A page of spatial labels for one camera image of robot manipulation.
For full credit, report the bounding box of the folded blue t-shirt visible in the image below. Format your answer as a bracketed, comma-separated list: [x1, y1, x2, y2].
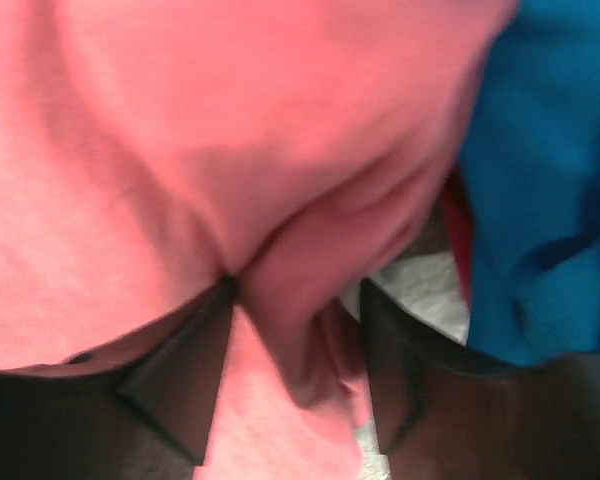
[460, 1, 600, 366]

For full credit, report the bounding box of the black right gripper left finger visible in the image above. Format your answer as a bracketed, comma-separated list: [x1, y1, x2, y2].
[69, 278, 236, 465]

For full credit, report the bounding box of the salmon pink t-shirt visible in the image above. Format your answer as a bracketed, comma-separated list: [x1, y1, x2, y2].
[0, 1, 517, 479]

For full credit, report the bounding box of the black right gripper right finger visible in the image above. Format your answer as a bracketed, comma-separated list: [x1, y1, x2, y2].
[359, 280, 459, 455]

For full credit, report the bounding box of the folded magenta t-shirt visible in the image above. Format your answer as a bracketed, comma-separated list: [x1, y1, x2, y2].
[440, 169, 473, 309]

